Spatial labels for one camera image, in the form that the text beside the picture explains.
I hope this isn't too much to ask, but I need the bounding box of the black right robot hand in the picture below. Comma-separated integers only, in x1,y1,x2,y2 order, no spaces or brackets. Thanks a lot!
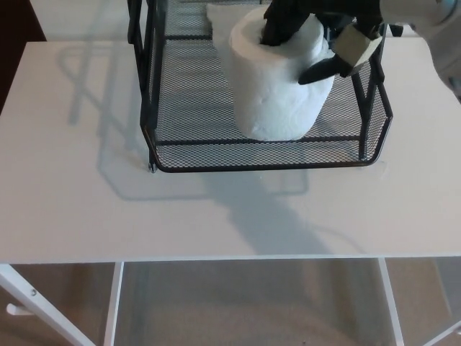
261,0,388,87

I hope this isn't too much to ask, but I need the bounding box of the white toilet paper roll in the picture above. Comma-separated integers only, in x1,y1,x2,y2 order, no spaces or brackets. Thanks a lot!
205,3,336,142

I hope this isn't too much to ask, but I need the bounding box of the black mesh file tray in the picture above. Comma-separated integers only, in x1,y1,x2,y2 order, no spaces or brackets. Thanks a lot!
125,0,403,176

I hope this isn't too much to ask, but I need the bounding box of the white desk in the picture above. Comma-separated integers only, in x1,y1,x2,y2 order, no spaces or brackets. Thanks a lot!
0,35,461,346

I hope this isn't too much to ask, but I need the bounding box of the dark brown wooden furniture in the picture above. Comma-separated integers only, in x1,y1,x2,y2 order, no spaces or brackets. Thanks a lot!
0,0,48,117

